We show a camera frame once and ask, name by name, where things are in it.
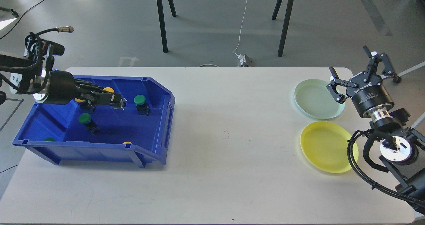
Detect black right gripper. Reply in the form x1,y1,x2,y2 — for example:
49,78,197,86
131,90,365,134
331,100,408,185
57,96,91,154
326,46,398,119

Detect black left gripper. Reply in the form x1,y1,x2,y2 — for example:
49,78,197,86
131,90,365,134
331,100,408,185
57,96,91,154
34,70,127,110

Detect yellow push button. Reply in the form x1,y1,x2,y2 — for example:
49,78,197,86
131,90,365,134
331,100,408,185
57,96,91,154
74,98,96,113
102,87,115,93

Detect green push button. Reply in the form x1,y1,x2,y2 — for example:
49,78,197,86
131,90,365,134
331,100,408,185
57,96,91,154
78,113,100,134
133,94,150,116

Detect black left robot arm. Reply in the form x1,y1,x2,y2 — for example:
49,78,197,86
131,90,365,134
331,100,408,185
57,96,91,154
1,26,127,110

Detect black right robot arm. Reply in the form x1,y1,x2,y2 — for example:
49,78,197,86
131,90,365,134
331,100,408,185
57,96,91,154
326,46,425,214

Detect light green plate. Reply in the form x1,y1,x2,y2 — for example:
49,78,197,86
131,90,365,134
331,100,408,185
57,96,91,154
293,79,345,120

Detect green button bin corner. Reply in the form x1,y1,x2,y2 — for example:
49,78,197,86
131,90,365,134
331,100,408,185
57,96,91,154
44,137,56,142

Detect yellow plate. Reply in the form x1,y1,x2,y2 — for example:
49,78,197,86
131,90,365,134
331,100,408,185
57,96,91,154
299,121,352,174

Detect white chair base with wheels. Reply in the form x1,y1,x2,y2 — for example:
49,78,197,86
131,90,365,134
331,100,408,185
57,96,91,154
393,61,425,83

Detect blue plastic bin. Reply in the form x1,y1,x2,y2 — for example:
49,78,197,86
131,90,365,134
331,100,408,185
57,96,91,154
12,75,175,168

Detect right black stand legs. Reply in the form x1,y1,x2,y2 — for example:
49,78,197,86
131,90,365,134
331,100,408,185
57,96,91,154
272,0,294,57

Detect black stand legs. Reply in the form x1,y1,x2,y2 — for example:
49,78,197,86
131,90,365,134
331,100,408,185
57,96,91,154
155,0,177,53
272,0,294,57

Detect left black stand legs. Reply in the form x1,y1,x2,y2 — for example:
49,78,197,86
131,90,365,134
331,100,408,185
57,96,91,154
155,0,177,53

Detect white power adapter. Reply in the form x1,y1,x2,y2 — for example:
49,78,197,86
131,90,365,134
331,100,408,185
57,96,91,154
237,54,255,67

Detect black floor cable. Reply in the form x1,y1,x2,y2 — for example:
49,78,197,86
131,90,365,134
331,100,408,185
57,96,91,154
0,0,92,40

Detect white cable on floor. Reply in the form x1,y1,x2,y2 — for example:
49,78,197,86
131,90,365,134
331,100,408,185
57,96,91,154
197,0,251,67

